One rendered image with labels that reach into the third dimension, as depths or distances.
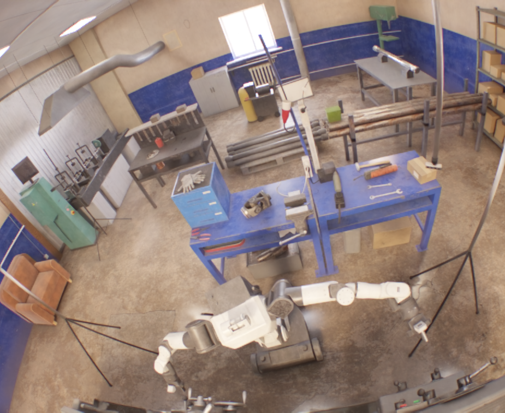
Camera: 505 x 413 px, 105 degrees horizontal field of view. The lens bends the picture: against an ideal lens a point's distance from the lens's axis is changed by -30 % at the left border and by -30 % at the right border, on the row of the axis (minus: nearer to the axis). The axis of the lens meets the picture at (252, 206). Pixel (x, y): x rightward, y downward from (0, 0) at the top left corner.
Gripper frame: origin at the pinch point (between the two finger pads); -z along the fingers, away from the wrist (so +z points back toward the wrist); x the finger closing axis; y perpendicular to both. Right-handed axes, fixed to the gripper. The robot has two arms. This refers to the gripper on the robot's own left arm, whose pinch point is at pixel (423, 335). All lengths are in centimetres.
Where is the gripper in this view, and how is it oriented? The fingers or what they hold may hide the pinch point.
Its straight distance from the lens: 132.3
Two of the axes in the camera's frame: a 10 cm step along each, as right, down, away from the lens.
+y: -2.9, -4.8, -8.3
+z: -3.5, -7.5, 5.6
